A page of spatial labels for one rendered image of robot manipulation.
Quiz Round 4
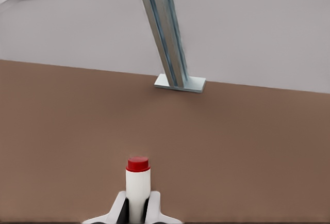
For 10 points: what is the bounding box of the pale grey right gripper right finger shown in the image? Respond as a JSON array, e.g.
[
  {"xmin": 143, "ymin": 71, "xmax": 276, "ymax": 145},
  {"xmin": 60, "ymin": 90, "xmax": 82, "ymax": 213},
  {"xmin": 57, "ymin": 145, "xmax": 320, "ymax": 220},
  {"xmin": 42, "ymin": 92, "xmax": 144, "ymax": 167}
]
[{"xmin": 141, "ymin": 190, "xmax": 184, "ymax": 224}]

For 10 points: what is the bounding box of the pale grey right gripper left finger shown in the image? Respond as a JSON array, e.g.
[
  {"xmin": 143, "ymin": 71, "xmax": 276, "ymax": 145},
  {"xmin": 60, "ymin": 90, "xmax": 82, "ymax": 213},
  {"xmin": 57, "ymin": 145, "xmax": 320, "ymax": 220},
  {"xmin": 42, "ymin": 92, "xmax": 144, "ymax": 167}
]
[{"xmin": 81, "ymin": 190, "xmax": 129, "ymax": 224}]

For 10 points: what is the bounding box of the white marker with red cap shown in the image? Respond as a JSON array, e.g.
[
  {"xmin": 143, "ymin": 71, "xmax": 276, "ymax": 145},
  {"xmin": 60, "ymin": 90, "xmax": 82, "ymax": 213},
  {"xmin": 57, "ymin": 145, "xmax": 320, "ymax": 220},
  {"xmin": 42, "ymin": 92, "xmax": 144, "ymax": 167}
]
[{"xmin": 125, "ymin": 156, "xmax": 152, "ymax": 223}]

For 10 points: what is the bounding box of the silver frame post with foot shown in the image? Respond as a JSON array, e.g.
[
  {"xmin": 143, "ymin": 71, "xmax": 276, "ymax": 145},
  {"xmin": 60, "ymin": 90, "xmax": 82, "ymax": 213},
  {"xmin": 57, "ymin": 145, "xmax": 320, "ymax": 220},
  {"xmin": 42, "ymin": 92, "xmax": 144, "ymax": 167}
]
[{"xmin": 135, "ymin": 0, "xmax": 207, "ymax": 94}]

